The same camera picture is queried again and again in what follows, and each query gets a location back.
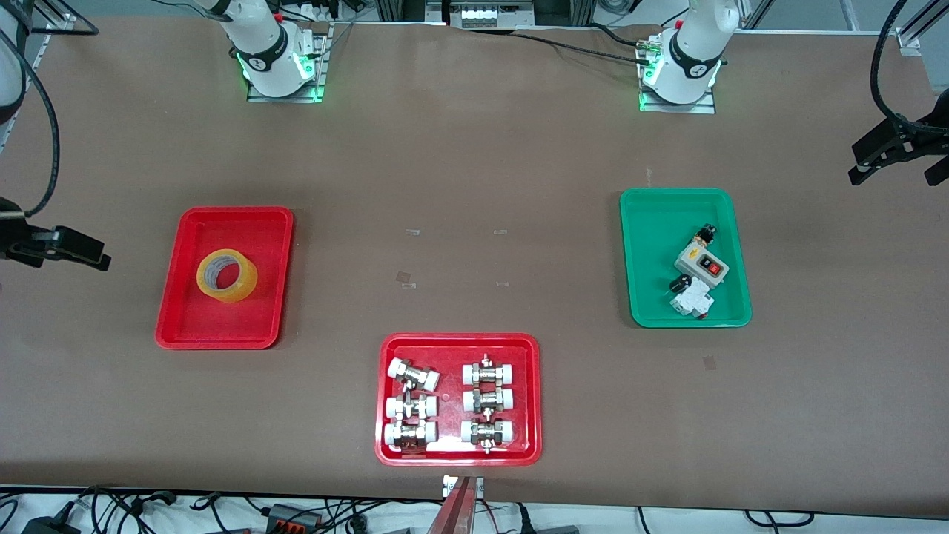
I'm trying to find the yellow tape roll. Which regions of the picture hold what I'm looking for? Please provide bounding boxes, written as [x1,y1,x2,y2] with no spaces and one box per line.
[196,249,259,303]

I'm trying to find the empty red plastic tray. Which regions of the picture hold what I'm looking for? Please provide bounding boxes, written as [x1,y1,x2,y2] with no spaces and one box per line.
[155,206,295,350]

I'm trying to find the green plastic tray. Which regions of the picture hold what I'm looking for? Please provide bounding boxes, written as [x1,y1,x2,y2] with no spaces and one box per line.
[619,188,753,329]

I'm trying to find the red tray with fittings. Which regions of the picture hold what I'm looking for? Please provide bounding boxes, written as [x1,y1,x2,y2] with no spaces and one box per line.
[374,332,543,467]

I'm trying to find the white circuit breaker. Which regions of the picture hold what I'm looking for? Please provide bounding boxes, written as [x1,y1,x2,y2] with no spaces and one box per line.
[669,286,715,319]

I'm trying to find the grey power block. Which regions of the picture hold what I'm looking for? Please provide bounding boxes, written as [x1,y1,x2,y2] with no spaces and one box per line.
[267,503,324,532]

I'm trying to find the tilted metal pipe fitting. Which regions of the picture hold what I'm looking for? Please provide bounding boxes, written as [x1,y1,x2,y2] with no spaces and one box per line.
[387,357,441,392]

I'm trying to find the metal pipe fitting white caps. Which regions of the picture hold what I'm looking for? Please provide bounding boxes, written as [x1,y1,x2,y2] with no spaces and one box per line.
[383,420,438,452]
[463,386,516,415]
[460,417,515,453]
[462,355,517,386]
[385,393,439,421]

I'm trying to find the white terminal block device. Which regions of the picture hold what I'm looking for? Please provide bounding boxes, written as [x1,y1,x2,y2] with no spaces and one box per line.
[445,0,536,29]

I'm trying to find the red metal bar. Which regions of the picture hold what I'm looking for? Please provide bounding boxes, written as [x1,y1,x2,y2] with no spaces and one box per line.
[427,478,476,534]

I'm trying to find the black plug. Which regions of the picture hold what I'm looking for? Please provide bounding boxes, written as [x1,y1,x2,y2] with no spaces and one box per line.
[515,504,581,534]

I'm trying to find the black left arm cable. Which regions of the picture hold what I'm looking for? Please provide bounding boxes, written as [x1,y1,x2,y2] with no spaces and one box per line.
[871,0,949,136]

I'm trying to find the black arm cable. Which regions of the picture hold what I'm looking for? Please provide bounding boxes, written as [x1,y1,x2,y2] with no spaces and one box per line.
[0,30,60,220]
[871,0,949,136]

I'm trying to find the aluminium frame profile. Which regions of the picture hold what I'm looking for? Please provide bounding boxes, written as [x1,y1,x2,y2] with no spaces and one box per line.
[896,0,949,56]

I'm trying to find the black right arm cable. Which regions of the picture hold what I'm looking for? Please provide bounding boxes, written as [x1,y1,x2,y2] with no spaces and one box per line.
[0,30,60,220]

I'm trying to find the grey switch box red button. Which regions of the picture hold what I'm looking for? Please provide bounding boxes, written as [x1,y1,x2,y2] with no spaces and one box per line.
[673,243,730,289]

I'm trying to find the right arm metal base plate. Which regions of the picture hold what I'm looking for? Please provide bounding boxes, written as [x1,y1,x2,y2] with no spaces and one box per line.
[247,22,332,103]

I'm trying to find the black braided table cable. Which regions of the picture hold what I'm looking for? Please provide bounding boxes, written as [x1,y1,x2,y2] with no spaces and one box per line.
[512,22,657,64]

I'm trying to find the black cable loop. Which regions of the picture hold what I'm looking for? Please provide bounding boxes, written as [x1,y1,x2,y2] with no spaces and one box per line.
[744,510,816,529]

